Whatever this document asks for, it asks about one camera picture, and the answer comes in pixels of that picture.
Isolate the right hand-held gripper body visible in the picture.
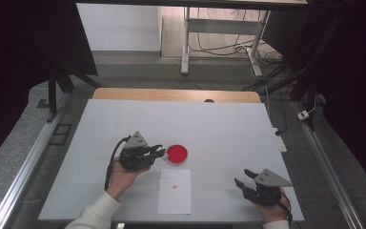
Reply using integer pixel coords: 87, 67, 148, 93
240, 168, 293, 206

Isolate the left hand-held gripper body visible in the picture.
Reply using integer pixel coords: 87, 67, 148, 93
118, 130, 157, 173

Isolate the round red ink pad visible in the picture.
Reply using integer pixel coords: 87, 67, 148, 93
165, 144, 189, 166

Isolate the person's right hand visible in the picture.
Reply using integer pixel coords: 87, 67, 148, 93
253, 187, 292, 224

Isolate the person's left hand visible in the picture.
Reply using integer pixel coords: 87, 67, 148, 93
106, 156, 153, 201

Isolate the white power strip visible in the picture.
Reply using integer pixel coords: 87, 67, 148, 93
273, 127, 288, 154

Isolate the white paper sheet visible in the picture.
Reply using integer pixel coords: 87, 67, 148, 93
157, 168, 193, 216

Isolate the wooden table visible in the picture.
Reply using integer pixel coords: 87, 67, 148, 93
91, 87, 262, 104

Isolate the white table cover board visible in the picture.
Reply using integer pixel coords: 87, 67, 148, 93
37, 98, 305, 223

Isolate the black floor socket plate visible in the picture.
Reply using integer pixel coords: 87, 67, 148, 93
48, 123, 73, 147

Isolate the black metal stand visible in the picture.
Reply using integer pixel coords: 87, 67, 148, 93
45, 61, 103, 124

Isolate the black curtain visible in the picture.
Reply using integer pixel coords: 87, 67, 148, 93
261, 0, 366, 198
0, 0, 98, 173

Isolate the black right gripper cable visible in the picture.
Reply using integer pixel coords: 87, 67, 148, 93
275, 191, 294, 225

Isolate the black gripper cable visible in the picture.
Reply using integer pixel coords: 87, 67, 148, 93
275, 191, 294, 225
103, 135, 132, 192

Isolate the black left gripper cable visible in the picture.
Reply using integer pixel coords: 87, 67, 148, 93
103, 135, 132, 192

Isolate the aluminium rail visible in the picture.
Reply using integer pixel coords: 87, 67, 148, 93
0, 92, 74, 229
293, 99, 365, 229

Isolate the black cable beside table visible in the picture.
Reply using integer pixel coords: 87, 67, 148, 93
264, 85, 288, 135

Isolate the tangle of floor cables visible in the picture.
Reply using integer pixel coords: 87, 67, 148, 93
189, 8, 284, 66

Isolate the white desk frame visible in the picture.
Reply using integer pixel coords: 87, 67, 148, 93
180, 6, 272, 77

